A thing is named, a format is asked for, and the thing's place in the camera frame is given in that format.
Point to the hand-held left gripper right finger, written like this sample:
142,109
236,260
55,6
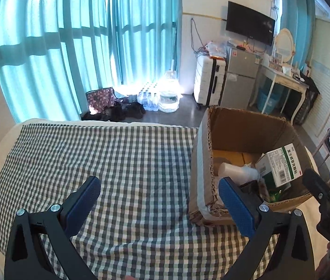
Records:
235,207

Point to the white squeeze bottle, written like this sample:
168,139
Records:
235,170

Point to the black wall television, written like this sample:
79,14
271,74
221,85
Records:
249,23

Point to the clear water jug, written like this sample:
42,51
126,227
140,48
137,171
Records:
169,102
172,80

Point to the wide teal curtain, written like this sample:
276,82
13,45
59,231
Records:
65,49

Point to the narrow teal curtain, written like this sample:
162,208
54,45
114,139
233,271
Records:
296,11

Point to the cardboard box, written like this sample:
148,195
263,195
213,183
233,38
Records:
240,128

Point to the green white medicine box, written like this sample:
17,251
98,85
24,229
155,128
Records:
281,163

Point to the pack of water bottles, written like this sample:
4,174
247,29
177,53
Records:
150,99

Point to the white suitcase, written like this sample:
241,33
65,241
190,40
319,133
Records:
205,78

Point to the black shoe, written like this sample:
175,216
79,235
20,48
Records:
135,110
113,113

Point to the checkered blanket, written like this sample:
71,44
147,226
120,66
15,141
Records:
124,166

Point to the white oval mirror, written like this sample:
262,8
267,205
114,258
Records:
284,42

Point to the blue plastic basket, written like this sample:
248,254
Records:
267,100

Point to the clear plastic bag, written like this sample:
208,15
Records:
217,48

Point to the white dressing table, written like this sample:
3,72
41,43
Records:
281,77

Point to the patterned tote bag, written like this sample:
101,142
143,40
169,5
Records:
100,99

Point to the grey fridge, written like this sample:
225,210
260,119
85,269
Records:
238,87

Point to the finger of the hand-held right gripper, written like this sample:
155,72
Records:
313,180

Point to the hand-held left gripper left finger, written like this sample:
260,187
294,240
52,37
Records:
86,201

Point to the black bag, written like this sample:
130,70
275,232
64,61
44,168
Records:
308,102

